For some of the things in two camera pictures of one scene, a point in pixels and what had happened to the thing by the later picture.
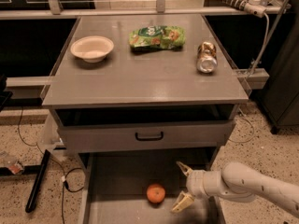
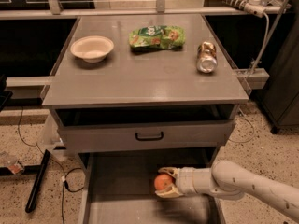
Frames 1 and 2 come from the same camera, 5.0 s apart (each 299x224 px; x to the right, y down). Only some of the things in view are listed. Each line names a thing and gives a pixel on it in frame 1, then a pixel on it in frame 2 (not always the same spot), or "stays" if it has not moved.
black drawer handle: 155,138 stays
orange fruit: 155,193 to 163,180
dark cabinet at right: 279,99 stays
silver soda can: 206,60 stays
